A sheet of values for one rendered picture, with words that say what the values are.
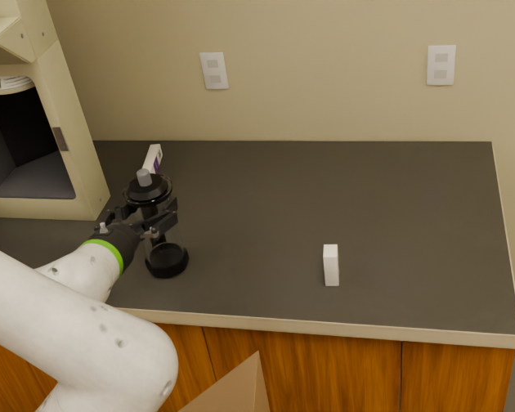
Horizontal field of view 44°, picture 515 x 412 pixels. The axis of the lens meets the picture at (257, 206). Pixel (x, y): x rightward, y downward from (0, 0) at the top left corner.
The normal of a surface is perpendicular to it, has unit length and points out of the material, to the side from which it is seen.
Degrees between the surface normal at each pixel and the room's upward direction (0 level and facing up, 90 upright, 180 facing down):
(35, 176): 0
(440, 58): 90
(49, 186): 0
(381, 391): 90
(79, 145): 90
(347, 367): 90
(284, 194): 0
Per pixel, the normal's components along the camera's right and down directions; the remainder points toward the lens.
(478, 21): -0.19, 0.62
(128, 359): 0.34, -0.31
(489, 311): -0.11, -0.78
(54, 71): 0.97, 0.03
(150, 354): 0.52, -0.48
